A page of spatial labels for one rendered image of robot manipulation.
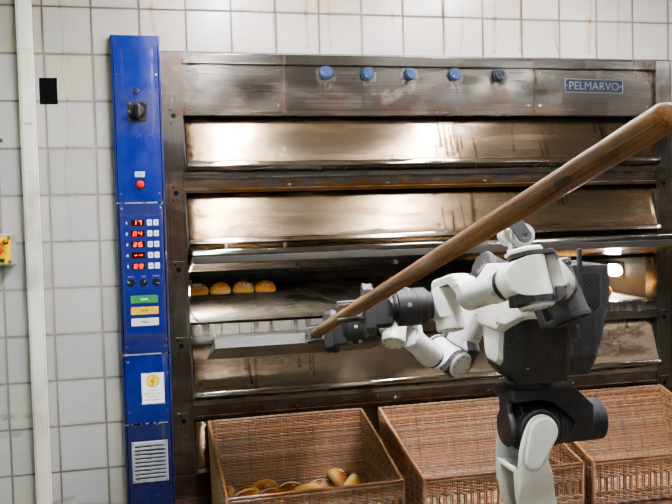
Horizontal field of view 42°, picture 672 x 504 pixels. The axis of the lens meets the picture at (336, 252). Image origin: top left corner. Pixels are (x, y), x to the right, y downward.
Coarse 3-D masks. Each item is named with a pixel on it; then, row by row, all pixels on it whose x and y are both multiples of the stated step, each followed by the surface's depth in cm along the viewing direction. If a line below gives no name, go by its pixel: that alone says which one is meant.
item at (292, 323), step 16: (624, 304) 336; (640, 304) 337; (656, 304) 339; (240, 320) 306; (256, 320) 305; (272, 320) 304; (288, 320) 305; (304, 320) 306; (320, 320) 308; (432, 320) 318
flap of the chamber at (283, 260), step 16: (640, 240) 320; (656, 240) 322; (208, 256) 283; (224, 256) 284; (240, 256) 285; (256, 256) 287; (272, 256) 288; (288, 256) 289; (304, 256) 290; (320, 256) 292; (336, 256) 293; (352, 256) 294; (368, 256) 295; (384, 256) 297; (400, 256) 299; (416, 256) 302; (464, 256) 312; (560, 256) 333
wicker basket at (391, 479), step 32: (256, 416) 301; (288, 416) 303; (320, 416) 306; (352, 416) 309; (224, 448) 296; (256, 448) 298; (288, 448) 301; (320, 448) 304; (352, 448) 306; (384, 448) 283; (224, 480) 262; (288, 480) 299; (384, 480) 284
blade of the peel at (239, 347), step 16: (256, 336) 248; (272, 336) 249; (288, 336) 250; (304, 336) 251; (224, 352) 259; (240, 352) 263; (256, 352) 268; (272, 352) 273; (288, 352) 278; (304, 352) 283
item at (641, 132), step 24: (648, 120) 81; (600, 144) 89; (624, 144) 85; (648, 144) 83; (576, 168) 94; (600, 168) 91; (528, 192) 106; (552, 192) 101; (504, 216) 113; (456, 240) 130; (480, 240) 124; (432, 264) 142; (384, 288) 169; (360, 312) 194
